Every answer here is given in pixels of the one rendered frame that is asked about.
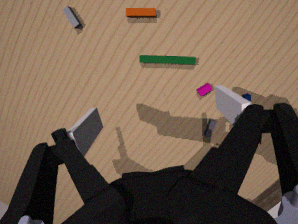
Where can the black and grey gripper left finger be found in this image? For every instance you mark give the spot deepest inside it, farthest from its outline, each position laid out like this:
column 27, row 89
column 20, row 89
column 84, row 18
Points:
column 34, row 197

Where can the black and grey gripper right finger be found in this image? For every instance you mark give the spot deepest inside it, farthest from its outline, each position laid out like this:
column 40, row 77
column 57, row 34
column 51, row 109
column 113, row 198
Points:
column 190, row 201

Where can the grey rod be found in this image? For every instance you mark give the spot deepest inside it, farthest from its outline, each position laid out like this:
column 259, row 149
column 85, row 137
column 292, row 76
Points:
column 210, row 128
column 72, row 17

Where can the small magenta block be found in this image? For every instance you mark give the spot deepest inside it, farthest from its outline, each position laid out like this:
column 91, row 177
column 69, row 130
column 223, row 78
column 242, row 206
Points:
column 204, row 89

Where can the orange rod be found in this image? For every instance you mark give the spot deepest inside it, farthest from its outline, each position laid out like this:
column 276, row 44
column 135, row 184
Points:
column 140, row 12

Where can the green rod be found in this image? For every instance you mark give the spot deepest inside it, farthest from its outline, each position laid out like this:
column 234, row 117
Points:
column 167, row 59

